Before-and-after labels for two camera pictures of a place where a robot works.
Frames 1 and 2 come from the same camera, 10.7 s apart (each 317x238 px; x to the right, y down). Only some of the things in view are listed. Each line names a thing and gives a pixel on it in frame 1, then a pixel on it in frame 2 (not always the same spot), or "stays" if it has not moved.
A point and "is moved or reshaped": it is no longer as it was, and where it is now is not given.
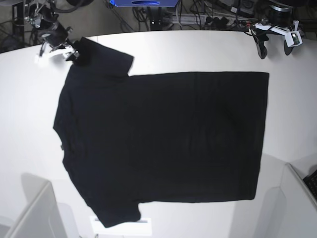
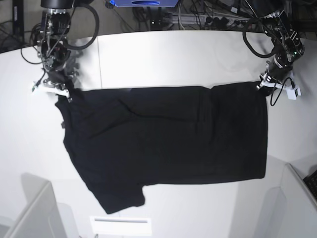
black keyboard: [311, 181] stays
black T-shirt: [158, 137] is moved or reshaped
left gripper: [56, 35] to [58, 79]
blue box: [145, 3] stays
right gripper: [260, 36] to [275, 74]
